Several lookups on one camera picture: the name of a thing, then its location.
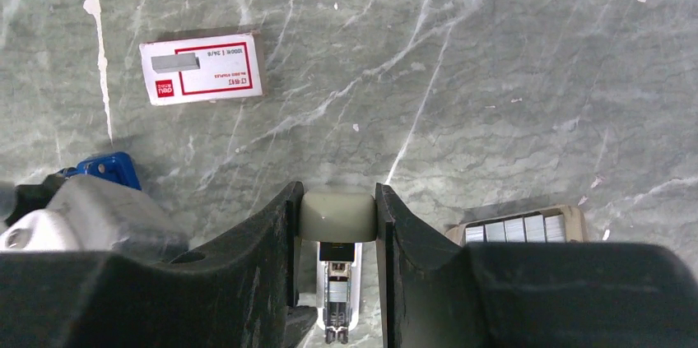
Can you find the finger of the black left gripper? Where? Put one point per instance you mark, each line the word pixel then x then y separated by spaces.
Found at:
pixel 299 321

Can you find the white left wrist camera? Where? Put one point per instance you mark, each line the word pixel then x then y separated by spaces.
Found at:
pixel 93 214

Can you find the blue black stapler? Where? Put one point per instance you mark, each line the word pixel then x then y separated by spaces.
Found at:
pixel 116 167

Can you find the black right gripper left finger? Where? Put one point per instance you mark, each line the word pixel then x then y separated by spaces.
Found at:
pixel 232 291

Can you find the staple strip three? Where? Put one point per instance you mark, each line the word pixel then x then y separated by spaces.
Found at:
pixel 515 230

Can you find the beige olive stapler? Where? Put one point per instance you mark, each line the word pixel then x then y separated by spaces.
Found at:
pixel 339 223

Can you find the staple strip four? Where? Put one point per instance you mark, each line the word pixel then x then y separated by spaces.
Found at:
pixel 535 229

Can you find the staple strip two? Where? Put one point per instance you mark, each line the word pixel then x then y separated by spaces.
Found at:
pixel 495 232

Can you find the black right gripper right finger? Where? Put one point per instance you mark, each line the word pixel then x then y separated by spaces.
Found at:
pixel 435 293

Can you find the staple strip one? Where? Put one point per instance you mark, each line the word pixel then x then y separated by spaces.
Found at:
pixel 474 234

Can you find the staple strip five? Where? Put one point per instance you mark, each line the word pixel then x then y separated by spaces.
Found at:
pixel 555 229

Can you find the red staple box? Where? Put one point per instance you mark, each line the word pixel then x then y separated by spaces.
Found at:
pixel 208 68

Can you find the staple box tray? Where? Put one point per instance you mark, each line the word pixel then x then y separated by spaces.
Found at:
pixel 575 227

